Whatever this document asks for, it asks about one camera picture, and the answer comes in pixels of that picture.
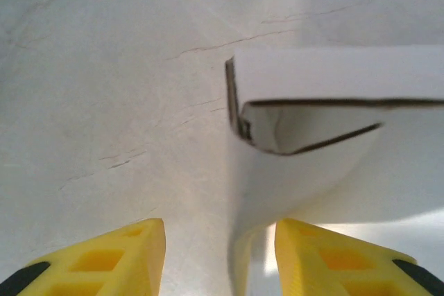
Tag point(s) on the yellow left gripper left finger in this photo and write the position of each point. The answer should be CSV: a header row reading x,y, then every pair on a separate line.
x,y
104,268

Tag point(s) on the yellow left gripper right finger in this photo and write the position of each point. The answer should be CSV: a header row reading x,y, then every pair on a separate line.
x,y
340,268

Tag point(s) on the white paper box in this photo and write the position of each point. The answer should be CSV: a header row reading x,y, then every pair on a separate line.
x,y
329,74

